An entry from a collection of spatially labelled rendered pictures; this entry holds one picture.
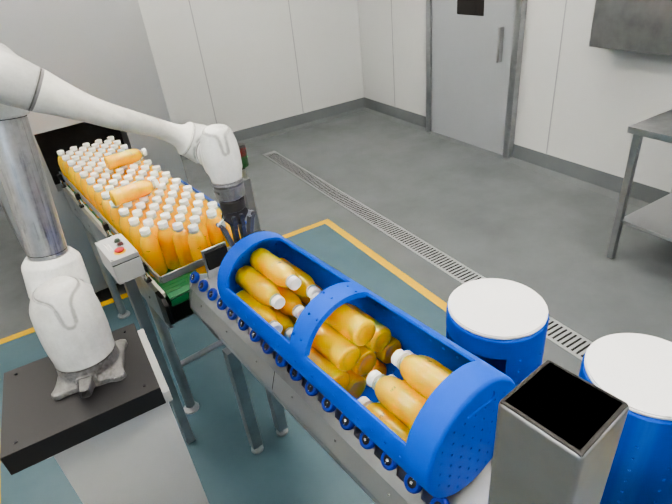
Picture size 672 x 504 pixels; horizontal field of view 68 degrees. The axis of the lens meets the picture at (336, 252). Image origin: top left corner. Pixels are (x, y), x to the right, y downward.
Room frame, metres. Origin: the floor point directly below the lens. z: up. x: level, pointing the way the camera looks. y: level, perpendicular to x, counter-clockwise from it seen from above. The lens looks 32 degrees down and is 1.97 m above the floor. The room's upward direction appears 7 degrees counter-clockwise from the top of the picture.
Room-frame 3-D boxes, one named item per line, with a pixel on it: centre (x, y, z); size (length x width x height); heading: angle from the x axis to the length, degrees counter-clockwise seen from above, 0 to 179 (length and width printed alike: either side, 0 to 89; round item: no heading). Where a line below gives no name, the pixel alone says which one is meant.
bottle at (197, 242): (1.72, 0.54, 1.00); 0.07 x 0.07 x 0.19
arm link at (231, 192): (1.37, 0.29, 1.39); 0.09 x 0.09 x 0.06
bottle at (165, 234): (1.78, 0.67, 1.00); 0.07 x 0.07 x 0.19
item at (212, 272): (1.63, 0.45, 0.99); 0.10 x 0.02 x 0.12; 125
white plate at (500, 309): (1.12, -0.45, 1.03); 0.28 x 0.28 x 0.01
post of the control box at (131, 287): (1.63, 0.81, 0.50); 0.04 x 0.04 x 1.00; 35
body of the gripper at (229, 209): (1.37, 0.29, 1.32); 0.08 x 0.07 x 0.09; 125
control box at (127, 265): (1.63, 0.81, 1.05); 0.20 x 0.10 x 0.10; 35
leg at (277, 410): (1.61, 0.36, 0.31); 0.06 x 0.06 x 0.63; 35
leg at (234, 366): (1.53, 0.47, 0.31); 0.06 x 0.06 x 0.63; 35
